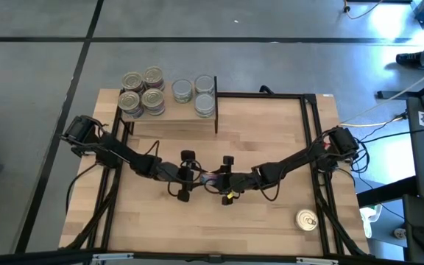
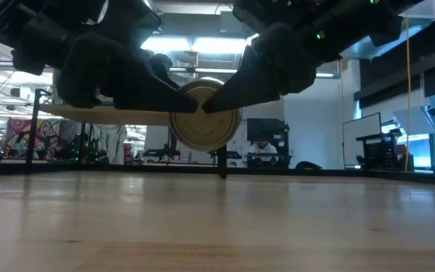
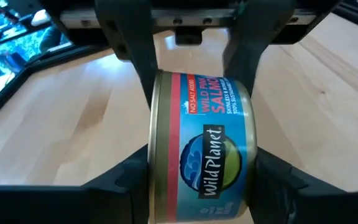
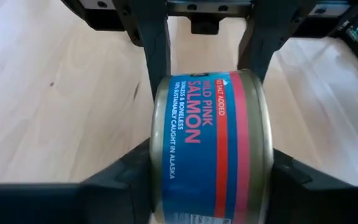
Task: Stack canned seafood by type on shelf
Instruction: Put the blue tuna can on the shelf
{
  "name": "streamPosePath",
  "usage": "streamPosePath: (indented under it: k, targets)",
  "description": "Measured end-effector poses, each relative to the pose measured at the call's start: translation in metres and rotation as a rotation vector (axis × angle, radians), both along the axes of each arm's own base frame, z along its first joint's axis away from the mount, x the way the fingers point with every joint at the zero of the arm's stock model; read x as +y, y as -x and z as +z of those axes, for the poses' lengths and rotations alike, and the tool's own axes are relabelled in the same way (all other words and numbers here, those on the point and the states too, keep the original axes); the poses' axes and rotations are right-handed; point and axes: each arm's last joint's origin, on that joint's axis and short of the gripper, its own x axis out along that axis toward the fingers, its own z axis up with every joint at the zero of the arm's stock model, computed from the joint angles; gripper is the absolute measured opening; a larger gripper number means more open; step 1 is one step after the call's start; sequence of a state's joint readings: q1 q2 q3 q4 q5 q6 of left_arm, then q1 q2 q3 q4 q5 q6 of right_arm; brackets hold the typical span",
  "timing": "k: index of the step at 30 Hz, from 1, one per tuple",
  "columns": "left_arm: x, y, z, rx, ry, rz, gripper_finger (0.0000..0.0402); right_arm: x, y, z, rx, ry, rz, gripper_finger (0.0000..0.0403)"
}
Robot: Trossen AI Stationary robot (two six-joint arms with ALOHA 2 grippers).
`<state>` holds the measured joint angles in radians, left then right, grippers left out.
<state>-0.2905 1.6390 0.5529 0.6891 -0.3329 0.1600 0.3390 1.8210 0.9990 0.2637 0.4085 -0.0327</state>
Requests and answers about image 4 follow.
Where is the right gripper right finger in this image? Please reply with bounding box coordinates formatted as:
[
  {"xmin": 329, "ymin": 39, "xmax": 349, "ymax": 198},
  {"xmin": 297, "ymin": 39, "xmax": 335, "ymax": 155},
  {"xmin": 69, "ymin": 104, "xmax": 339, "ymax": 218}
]
[{"xmin": 267, "ymin": 148, "xmax": 358, "ymax": 224}]

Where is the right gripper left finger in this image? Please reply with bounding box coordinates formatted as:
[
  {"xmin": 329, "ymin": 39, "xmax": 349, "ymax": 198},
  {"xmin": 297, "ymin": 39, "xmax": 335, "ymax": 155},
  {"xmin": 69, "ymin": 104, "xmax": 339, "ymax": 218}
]
[{"xmin": 0, "ymin": 138, "xmax": 154, "ymax": 224}]

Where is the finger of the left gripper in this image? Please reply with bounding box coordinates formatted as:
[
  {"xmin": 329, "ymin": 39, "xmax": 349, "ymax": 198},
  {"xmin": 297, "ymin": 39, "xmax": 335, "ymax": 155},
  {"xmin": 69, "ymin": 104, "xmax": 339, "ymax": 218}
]
[
  {"xmin": 237, "ymin": 0, "xmax": 318, "ymax": 83},
  {"xmin": 121, "ymin": 0, "xmax": 172, "ymax": 100}
]

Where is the blue salmon can pull-tab lid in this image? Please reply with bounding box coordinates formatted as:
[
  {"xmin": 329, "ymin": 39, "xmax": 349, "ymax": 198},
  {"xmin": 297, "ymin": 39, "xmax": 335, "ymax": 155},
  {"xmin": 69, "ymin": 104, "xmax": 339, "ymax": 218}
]
[{"xmin": 149, "ymin": 68, "xmax": 275, "ymax": 224}]

